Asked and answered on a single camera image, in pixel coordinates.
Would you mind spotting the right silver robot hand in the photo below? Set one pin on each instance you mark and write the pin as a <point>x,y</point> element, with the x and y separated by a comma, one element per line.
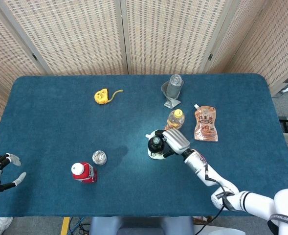
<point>176,140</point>

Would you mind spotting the dark brown glass bottle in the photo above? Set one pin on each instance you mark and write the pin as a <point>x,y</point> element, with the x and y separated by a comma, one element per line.
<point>155,144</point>

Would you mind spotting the red bottle white cap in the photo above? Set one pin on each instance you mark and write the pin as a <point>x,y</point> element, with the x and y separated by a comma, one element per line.
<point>87,173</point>

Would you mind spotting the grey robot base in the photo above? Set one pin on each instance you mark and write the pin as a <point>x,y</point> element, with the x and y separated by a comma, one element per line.
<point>139,225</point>

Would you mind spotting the yellow cap tea bottle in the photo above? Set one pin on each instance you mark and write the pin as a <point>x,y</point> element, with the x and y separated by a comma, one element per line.
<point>175,120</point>

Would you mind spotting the white toothbrush blue head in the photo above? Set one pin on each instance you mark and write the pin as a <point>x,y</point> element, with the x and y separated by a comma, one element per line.
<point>147,135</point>

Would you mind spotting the orange spout pouch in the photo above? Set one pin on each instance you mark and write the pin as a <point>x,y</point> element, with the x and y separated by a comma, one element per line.
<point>205,124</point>

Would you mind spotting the crumpled silver foil ball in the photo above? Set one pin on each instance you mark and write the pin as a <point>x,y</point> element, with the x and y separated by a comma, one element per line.
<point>99,157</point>

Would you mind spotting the brown cardboard box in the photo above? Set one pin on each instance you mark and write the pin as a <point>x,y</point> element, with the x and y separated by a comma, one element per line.
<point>202,219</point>

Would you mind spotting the blue felt tablecloth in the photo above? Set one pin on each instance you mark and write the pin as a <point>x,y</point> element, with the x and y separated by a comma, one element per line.
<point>60,127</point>

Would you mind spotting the black screen hinge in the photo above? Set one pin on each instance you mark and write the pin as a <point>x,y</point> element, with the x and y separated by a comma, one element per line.
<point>34,56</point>
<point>210,57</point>

